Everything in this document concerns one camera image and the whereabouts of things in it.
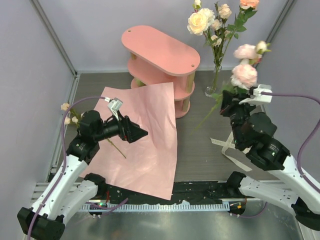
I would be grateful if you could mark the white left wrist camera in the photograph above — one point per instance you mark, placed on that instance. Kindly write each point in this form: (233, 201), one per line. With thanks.
(114, 105)

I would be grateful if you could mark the cream white rose stem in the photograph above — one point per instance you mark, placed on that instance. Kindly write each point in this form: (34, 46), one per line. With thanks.
(204, 22)

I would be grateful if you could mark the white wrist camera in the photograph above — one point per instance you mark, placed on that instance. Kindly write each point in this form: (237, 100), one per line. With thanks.
(257, 95)
(114, 105)

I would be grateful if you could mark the small peach spray roses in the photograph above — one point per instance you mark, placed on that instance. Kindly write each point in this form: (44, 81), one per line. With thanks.
(220, 33)

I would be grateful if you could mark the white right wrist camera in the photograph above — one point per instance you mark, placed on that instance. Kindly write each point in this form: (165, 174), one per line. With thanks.
(257, 95)

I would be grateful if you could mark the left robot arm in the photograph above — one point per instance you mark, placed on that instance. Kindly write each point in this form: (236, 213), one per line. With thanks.
(47, 218)

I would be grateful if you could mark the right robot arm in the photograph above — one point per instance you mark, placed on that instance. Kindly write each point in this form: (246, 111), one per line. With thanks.
(255, 131)

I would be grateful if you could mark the peach rose stem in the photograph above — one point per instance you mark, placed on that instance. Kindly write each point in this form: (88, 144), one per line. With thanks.
(247, 9)

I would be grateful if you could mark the pink wrapping paper sheet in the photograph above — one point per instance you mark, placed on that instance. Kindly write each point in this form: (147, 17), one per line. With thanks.
(148, 165)

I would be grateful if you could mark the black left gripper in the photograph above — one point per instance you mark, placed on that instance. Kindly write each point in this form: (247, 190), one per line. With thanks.
(128, 130)

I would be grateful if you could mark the light pink rose stem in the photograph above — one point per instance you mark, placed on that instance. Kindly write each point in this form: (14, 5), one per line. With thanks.
(243, 76)

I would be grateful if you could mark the cream ribbon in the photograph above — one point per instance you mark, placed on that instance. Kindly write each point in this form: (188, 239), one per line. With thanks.
(229, 144)

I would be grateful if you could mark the clear glass vase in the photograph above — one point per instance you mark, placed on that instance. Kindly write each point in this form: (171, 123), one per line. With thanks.
(211, 89)

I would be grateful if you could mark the white slotted cable duct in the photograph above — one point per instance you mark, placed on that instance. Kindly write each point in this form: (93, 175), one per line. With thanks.
(183, 207)

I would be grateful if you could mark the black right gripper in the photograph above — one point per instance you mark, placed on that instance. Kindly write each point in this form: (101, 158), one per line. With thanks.
(228, 102)

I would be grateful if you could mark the pink three-tier shelf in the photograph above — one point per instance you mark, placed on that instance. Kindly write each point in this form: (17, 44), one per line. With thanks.
(156, 58)

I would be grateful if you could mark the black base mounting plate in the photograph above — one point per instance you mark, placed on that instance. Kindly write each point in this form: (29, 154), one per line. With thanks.
(193, 192)

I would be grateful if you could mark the small pale spray roses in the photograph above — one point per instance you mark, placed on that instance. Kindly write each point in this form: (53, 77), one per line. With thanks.
(74, 119)

